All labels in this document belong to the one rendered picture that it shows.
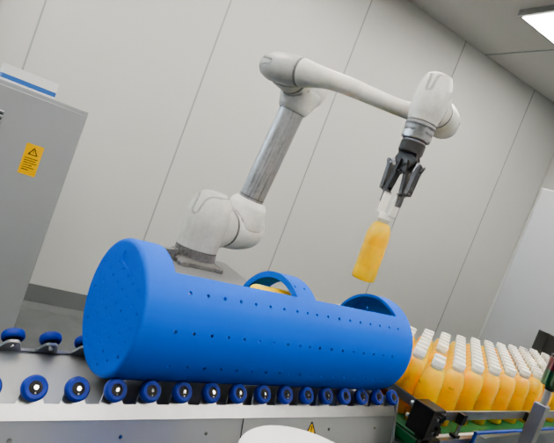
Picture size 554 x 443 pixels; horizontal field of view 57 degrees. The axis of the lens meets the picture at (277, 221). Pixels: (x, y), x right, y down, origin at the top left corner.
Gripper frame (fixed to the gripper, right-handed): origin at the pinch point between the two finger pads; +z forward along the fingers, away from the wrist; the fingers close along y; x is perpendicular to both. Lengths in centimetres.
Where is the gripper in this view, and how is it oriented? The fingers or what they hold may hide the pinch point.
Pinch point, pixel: (389, 205)
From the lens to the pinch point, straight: 156.3
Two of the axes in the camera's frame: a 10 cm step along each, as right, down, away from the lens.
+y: 5.7, 2.7, -7.7
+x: 7.4, 2.4, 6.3
